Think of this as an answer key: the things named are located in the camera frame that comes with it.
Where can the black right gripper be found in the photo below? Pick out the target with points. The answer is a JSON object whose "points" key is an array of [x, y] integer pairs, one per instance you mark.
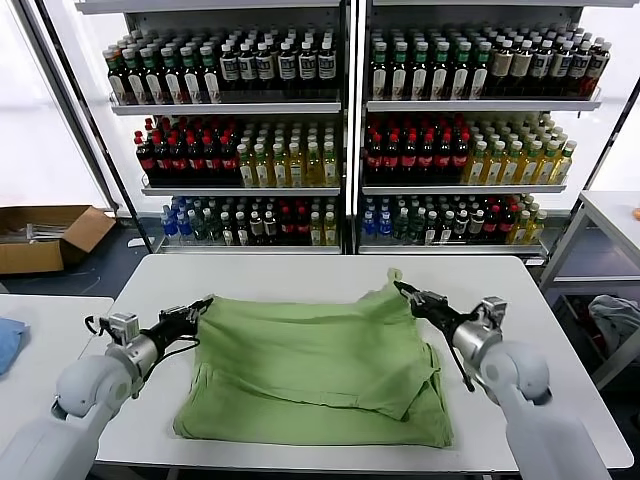
{"points": [[445, 315]]}

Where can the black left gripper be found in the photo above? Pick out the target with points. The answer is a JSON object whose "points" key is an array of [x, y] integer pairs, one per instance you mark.
{"points": [[165, 332]]}

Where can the light green t-shirt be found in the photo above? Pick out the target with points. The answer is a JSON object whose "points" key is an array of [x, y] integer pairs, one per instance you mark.
{"points": [[310, 350]]}

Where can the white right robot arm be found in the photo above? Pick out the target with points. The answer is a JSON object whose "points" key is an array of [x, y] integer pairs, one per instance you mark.
{"points": [[515, 375]]}

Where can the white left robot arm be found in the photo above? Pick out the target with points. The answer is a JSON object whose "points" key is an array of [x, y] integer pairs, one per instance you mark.
{"points": [[85, 380]]}

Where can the dark bottle white cap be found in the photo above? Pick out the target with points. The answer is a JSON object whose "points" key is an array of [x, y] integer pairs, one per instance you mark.
{"points": [[228, 232], [461, 227], [287, 69], [431, 231], [256, 230], [539, 67], [446, 230], [577, 67], [247, 70], [558, 67], [596, 67], [307, 68], [270, 230], [265, 69], [242, 232], [476, 227], [326, 67], [229, 70]]}

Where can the dark green drink bottle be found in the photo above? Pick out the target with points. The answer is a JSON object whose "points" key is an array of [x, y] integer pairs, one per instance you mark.
{"points": [[215, 231], [201, 230], [400, 230], [416, 230]]}

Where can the blue drink bottle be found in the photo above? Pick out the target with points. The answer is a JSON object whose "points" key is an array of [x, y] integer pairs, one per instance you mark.
{"points": [[185, 227], [384, 227], [368, 227], [169, 227]]}

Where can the white paper scrap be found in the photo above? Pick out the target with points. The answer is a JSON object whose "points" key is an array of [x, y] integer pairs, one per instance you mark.
{"points": [[135, 244]]}

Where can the red cap cola bottle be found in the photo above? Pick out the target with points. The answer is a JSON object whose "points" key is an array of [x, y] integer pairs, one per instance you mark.
{"points": [[460, 162], [162, 165], [286, 230], [443, 162], [179, 165], [392, 162], [426, 162], [302, 230], [196, 165], [492, 227], [375, 162], [409, 162], [146, 165], [230, 165], [213, 165], [506, 227]]}

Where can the yellow juice bottle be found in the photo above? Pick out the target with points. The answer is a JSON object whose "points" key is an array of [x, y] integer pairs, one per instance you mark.
{"points": [[314, 172], [297, 172], [280, 172], [263, 172], [521, 231], [562, 167], [330, 232], [246, 172], [536, 229], [545, 170], [315, 232], [475, 170], [330, 172], [510, 170], [527, 170], [492, 170]]}

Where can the grey metal rods bundle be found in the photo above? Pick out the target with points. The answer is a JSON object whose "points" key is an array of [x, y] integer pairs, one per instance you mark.
{"points": [[47, 234]]}

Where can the brown cardboard box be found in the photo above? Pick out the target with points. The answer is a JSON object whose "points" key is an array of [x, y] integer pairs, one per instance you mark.
{"points": [[30, 257]]}

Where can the blue folded cloth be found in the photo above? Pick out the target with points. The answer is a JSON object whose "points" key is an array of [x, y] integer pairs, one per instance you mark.
{"points": [[10, 345]]}

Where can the pale blue cloth pile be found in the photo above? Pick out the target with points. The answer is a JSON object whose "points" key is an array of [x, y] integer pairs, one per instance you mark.
{"points": [[612, 315]]}

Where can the grey metal shelving unit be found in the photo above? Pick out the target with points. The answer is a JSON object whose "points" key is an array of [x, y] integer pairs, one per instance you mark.
{"points": [[475, 106], [225, 109]]}

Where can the grey metal side table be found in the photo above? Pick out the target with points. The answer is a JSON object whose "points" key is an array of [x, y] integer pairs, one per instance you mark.
{"points": [[610, 205]]}

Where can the dark bottle green cap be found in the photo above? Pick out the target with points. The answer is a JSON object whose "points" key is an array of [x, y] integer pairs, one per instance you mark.
{"points": [[420, 80], [440, 80], [135, 85], [154, 85], [118, 85], [380, 80], [399, 80], [479, 80], [460, 80], [211, 85], [173, 85], [192, 85]]}

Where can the black slanted pole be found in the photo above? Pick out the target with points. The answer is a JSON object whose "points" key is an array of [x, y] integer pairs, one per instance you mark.
{"points": [[603, 150], [71, 75]]}

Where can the dark bottle beige label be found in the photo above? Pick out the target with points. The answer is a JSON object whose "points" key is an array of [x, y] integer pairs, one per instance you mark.
{"points": [[500, 67], [520, 67]]}

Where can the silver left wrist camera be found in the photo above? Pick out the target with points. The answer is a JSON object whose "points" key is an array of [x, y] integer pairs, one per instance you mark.
{"points": [[122, 327]]}

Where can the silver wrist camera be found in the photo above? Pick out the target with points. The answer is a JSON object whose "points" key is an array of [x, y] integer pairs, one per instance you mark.
{"points": [[492, 312], [122, 327]]}

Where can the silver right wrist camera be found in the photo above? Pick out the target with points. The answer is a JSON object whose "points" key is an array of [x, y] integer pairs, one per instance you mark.
{"points": [[492, 312]]}

